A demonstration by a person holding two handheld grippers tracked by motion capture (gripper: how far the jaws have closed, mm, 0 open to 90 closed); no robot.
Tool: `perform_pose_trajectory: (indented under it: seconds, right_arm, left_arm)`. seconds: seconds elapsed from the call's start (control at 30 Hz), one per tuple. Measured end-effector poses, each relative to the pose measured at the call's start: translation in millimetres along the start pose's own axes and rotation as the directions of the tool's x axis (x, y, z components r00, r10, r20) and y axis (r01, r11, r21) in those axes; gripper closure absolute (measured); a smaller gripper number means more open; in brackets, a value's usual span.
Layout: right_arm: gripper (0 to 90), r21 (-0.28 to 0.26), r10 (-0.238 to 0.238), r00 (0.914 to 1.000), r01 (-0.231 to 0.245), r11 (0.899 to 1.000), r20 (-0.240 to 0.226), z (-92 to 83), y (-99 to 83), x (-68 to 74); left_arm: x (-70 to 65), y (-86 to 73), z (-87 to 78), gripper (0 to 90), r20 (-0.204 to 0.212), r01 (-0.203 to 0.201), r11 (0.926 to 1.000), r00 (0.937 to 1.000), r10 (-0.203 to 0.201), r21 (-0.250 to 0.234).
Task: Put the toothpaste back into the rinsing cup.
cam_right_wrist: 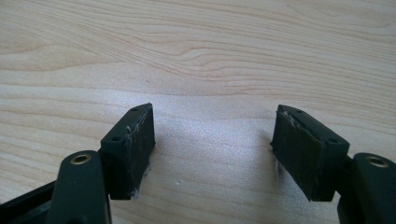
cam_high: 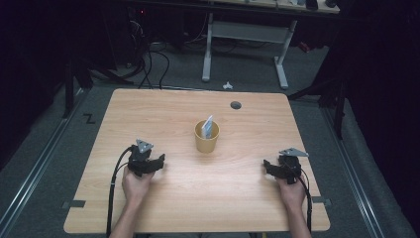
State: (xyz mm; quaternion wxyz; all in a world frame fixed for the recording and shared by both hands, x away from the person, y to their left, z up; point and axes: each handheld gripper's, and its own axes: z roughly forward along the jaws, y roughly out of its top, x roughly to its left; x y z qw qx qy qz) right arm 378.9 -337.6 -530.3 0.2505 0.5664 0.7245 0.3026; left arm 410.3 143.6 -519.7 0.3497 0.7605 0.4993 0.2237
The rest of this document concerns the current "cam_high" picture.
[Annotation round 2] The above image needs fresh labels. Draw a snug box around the yellow cup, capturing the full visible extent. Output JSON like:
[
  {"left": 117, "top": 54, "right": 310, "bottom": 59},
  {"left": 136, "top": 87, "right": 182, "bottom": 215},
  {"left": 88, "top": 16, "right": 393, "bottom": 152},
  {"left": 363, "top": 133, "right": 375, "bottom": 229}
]
[{"left": 193, "top": 119, "right": 221, "bottom": 155}]

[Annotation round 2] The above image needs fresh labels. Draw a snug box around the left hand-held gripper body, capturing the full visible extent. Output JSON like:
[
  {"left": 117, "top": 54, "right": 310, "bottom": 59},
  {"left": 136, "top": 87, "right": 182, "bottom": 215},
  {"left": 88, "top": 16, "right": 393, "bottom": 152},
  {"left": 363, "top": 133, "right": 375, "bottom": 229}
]
[{"left": 126, "top": 138, "right": 157, "bottom": 179}]

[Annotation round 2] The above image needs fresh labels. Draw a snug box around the white toothpaste tube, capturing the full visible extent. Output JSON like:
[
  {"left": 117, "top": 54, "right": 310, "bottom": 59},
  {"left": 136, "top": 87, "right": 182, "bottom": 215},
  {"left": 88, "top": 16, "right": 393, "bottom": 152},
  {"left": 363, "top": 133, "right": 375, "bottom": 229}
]
[{"left": 200, "top": 114, "right": 215, "bottom": 140}]

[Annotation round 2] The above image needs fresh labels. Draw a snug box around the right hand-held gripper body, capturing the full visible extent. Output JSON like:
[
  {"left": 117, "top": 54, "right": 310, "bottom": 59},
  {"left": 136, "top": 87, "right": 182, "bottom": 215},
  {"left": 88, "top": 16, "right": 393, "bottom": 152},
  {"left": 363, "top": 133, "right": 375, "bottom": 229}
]
[{"left": 276, "top": 147, "right": 310, "bottom": 185}]

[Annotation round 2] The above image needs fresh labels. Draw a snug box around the grey tape strip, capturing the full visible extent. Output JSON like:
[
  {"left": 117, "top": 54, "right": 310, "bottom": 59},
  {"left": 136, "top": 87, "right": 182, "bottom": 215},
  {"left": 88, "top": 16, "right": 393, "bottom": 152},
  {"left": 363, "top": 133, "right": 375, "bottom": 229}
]
[
  {"left": 61, "top": 199, "right": 87, "bottom": 210},
  {"left": 311, "top": 196, "right": 333, "bottom": 206}
]

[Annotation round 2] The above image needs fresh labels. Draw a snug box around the person's left hand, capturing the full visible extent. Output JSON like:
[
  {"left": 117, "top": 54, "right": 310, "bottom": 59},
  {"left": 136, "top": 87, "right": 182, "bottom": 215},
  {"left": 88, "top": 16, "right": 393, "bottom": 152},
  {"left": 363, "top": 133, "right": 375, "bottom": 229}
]
[{"left": 121, "top": 164, "right": 157, "bottom": 208}]

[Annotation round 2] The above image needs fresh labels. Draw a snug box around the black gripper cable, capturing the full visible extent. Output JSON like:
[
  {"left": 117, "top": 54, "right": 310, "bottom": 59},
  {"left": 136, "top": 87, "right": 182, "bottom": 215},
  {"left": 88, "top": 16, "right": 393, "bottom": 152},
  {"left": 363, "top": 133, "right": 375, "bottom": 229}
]
[
  {"left": 105, "top": 146, "right": 134, "bottom": 238},
  {"left": 286, "top": 161, "right": 314, "bottom": 234}
]

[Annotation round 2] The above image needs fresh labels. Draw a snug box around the bundle of black floor cables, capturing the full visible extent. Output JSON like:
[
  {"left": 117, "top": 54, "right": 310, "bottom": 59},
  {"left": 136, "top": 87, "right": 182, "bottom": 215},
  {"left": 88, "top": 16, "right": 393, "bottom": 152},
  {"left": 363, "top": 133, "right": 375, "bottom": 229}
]
[{"left": 127, "top": 18, "right": 171, "bottom": 90}]

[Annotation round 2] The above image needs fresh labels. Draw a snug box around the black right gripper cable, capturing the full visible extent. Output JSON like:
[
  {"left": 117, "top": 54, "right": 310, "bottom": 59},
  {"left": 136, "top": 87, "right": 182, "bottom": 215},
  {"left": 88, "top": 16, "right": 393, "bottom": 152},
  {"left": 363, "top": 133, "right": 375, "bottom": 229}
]
[{"left": 286, "top": 161, "right": 314, "bottom": 234}]

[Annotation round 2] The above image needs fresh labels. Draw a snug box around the black metal stand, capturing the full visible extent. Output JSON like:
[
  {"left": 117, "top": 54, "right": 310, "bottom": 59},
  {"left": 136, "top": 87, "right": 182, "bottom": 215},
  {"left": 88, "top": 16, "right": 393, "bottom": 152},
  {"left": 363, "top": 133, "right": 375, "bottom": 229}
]
[
  {"left": 61, "top": 54, "right": 135, "bottom": 119},
  {"left": 286, "top": 73, "right": 349, "bottom": 141}
]

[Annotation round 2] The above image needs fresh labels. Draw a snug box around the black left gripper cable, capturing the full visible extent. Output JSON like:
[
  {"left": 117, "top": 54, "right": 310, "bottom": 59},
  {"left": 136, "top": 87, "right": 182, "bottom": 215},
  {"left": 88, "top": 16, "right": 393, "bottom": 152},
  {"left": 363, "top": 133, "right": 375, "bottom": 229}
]
[{"left": 105, "top": 146, "right": 134, "bottom": 238}]

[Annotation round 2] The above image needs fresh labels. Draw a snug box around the person's right hand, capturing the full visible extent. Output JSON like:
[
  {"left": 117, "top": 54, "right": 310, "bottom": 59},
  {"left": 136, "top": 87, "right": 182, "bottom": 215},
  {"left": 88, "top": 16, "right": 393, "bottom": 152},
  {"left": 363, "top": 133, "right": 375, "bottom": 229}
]
[{"left": 275, "top": 176, "right": 308, "bottom": 216}]

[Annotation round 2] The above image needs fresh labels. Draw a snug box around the white metal desk frame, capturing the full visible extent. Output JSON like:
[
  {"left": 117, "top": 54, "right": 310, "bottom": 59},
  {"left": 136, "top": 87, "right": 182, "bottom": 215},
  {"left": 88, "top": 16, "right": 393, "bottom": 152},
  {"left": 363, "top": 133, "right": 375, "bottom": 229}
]
[{"left": 201, "top": 12, "right": 298, "bottom": 90}]

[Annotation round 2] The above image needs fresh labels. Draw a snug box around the metal floor rail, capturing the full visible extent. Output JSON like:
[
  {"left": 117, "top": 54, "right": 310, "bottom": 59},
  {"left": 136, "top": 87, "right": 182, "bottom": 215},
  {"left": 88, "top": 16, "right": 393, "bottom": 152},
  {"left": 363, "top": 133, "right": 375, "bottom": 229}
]
[
  {"left": 0, "top": 88, "right": 89, "bottom": 234},
  {"left": 320, "top": 106, "right": 386, "bottom": 238}
]

